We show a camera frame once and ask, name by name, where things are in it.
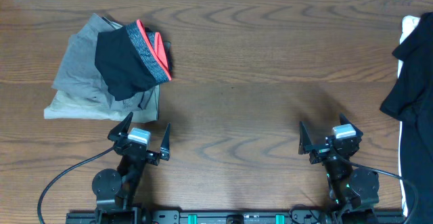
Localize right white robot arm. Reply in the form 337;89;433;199
298;114;380;224

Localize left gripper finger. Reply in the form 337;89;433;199
108;112;133;141
160;123;171;161

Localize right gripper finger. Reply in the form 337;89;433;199
339;113;363;137
298;121;313;155

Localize black shorts red waistband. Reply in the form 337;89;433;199
95;20;172;101

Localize black cable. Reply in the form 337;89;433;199
37;145;118;224
333;149;419;224

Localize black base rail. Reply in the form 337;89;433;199
66;208;405;224

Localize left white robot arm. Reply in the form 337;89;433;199
92;113;170;224

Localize right black cable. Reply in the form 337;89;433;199
333;149;419;224

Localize grey folded shorts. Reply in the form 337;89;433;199
44;14;160;123

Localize left black cable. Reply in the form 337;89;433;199
37;145;118;224

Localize black t-shirt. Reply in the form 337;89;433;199
380;12;432;223

